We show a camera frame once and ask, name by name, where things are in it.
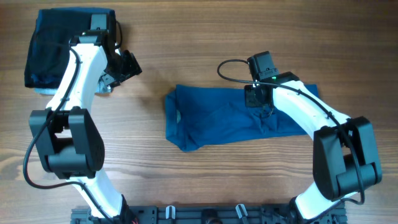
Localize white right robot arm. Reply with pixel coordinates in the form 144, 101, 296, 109
244, 72, 382, 223

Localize white folded garment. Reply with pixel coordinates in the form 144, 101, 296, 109
34, 84, 113, 95

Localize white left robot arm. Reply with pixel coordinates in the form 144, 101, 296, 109
22, 30, 141, 223

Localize navy blue folded garment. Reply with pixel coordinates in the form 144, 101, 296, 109
25, 7, 116, 89

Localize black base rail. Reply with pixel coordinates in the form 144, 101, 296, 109
70, 203, 348, 224

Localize blue polo shirt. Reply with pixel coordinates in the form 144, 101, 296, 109
165, 85, 306, 152

